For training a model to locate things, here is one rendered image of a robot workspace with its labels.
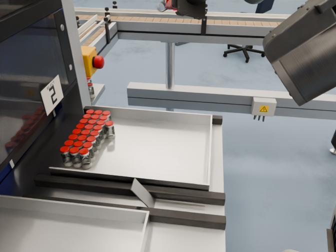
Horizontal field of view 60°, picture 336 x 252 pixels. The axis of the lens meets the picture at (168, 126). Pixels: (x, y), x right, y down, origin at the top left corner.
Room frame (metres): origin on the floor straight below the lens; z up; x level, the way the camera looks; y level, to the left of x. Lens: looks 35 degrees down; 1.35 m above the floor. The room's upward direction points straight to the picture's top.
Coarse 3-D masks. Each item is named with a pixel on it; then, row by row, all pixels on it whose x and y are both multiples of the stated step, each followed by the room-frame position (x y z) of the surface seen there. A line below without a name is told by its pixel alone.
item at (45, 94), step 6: (54, 78) 0.61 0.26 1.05; (48, 84) 0.58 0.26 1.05; (54, 84) 0.60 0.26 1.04; (42, 90) 0.55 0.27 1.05; (48, 90) 0.57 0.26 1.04; (60, 90) 0.62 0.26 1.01; (42, 96) 0.54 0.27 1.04; (48, 96) 0.57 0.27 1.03; (54, 96) 0.59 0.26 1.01; (60, 96) 0.61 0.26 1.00; (48, 102) 0.56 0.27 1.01; (48, 108) 0.55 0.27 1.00
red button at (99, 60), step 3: (96, 57) 0.82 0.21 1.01; (99, 57) 0.82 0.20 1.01; (102, 57) 0.83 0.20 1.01; (96, 60) 0.81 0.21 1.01; (99, 60) 0.81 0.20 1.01; (102, 60) 0.82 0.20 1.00; (96, 63) 0.81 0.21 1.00; (99, 63) 0.81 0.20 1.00; (102, 63) 0.82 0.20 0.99; (96, 66) 0.81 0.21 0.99; (99, 66) 0.81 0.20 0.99; (102, 66) 0.82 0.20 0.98
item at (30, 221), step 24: (0, 216) 0.35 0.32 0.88; (24, 216) 0.35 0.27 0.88; (48, 216) 0.35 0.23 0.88; (72, 216) 0.35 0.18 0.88; (96, 216) 0.35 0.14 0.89; (120, 216) 0.34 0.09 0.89; (144, 216) 0.34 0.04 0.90; (0, 240) 0.30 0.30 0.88; (24, 240) 0.30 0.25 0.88; (48, 240) 0.30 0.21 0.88; (72, 240) 0.30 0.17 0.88; (96, 240) 0.30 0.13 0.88; (120, 240) 0.30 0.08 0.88; (144, 240) 0.29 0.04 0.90
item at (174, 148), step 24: (120, 120) 0.68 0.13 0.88; (144, 120) 0.68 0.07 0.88; (168, 120) 0.67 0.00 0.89; (192, 120) 0.67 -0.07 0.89; (120, 144) 0.57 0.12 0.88; (144, 144) 0.57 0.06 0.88; (168, 144) 0.57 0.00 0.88; (192, 144) 0.57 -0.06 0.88; (72, 168) 0.49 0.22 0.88; (96, 168) 0.49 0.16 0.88; (120, 168) 0.49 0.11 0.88; (144, 168) 0.49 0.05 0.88; (168, 168) 0.49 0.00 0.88; (192, 168) 0.49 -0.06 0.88
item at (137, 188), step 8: (136, 184) 0.39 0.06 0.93; (136, 192) 0.37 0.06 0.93; (144, 192) 0.39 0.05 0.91; (144, 200) 0.37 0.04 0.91; (152, 200) 0.39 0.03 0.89; (160, 200) 0.39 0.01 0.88; (168, 208) 0.37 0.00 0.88; (176, 208) 0.37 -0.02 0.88; (184, 208) 0.37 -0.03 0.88; (192, 208) 0.37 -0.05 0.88; (200, 208) 0.37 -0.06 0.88
